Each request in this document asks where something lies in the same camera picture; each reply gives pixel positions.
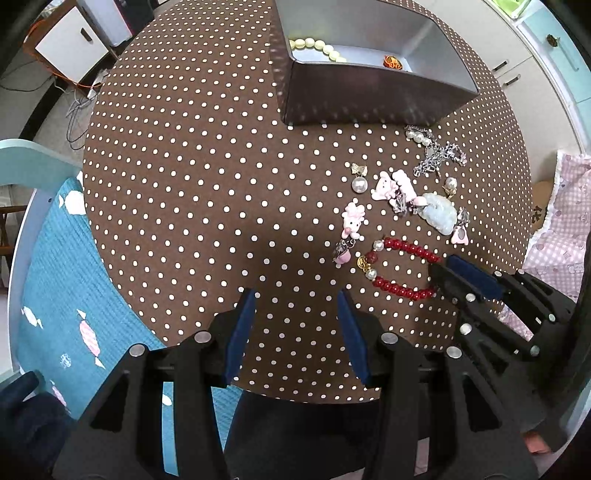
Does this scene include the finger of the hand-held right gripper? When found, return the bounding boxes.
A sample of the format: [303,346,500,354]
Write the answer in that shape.
[445,254,578,342]
[428,263,542,370]

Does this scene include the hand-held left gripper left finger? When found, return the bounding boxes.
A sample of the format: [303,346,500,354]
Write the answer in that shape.
[53,288,258,480]

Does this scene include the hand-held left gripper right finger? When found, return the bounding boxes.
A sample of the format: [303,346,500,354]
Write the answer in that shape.
[337,288,539,480]

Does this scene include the small pink crystal charm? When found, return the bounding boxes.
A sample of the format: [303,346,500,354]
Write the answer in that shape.
[451,208,471,245]

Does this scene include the red bead bracelet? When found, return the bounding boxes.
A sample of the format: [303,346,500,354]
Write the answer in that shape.
[356,237,443,302]

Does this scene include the pale jade pendant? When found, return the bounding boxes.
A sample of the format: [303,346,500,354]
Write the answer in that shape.
[418,193,458,235]

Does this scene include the pink charm with crystals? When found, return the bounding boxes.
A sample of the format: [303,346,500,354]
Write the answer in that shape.
[392,169,428,215]

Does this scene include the pink poodle keychain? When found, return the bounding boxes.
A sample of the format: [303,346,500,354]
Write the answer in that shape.
[333,202,368,266]

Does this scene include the pink bear charm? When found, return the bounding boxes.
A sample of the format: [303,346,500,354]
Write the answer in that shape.
[372,172,399,201]

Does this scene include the silver chain with pearls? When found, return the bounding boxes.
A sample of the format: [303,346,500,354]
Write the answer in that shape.
[405,124,467,178]

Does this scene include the pearl earring with bow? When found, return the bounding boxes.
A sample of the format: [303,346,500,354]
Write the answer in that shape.
[351,162,370,193]

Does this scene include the silver metal box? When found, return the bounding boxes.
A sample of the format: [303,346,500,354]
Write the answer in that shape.
[269,0,480,126]

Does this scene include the pink checked blanket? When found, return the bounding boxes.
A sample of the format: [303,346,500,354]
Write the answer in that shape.
[496,148,591,342]

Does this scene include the blue candy print blanket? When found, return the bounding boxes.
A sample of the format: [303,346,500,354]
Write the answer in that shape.
[16,178,241,480]

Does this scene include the dark blue cloth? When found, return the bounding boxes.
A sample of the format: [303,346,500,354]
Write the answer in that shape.
[0,371,77,480]

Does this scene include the light blue drawer cabinet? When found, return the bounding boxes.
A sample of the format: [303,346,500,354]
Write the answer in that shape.
[517,0,591,153]

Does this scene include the white counter cabinets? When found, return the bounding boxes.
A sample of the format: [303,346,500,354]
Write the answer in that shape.
[434,0,587,153]

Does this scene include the light blue chair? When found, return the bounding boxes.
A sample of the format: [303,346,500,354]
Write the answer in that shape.
[0,138,84,384]

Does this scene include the small white cabinet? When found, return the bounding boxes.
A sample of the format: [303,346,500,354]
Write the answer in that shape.
[34,7,112,84]

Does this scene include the grey cables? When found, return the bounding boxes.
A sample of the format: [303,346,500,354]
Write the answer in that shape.
[65,69,109,149]

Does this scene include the cream bead bracelet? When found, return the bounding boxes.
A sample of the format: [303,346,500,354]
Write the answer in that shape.
[288,38,348,64]

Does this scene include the orange cable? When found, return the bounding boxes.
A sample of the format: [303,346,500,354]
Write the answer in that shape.
[23,9,102,93]

